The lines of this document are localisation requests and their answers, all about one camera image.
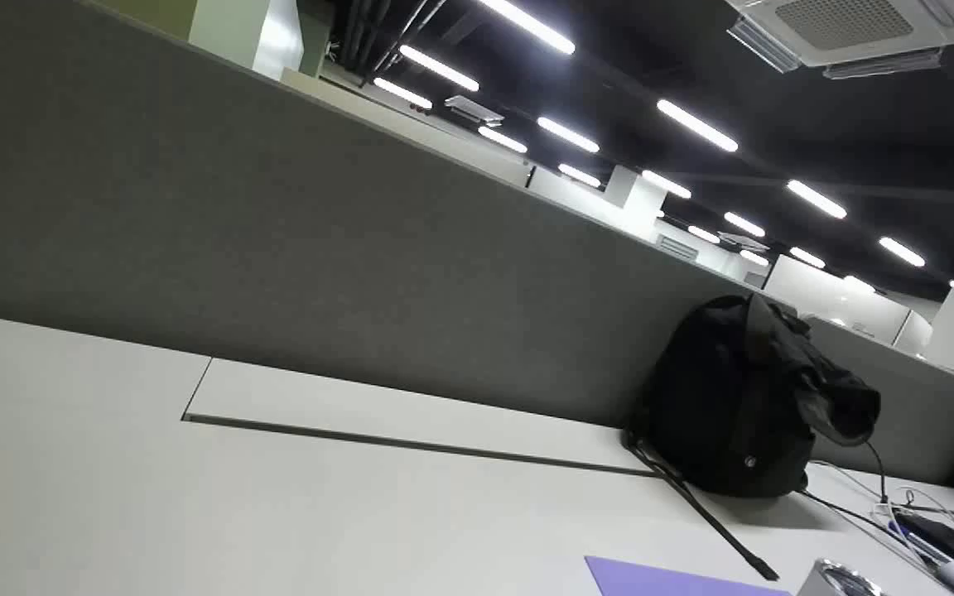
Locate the white mug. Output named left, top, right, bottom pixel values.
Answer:
left=799, top=557, right=892, bottom=596

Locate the grey desk partition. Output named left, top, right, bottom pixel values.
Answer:
left=0, top=0, right=954, bottom=482

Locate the long ceiling light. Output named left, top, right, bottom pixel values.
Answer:
left=393, top=39, right=483, bottom=96
left=653, top=96, right=740, bottom=155
left=782, top=174, right=850, bottom=220
left=370, top=71, right=436, bottom=113
left=532, top=113, right=602, bottom=158
left=475, top=0, right=579, bottom=58
left=874, top=232, right=929, bottom=271

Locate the ceiling air conditioner unit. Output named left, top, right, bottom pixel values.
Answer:
left=723, top=0, right=954, bottom=83

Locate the black backpack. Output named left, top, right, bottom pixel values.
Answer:
left=623, top=290, right=887, bottom=582

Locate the purple mat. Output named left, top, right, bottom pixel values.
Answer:
left=581, top=551, right=794, bottom=596

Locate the thin black cable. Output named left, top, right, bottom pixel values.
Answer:
left=801, top=435, right=949, bottom=531

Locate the black computer mouse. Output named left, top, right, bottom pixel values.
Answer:
left=892, top=505, right=954, bottom=573

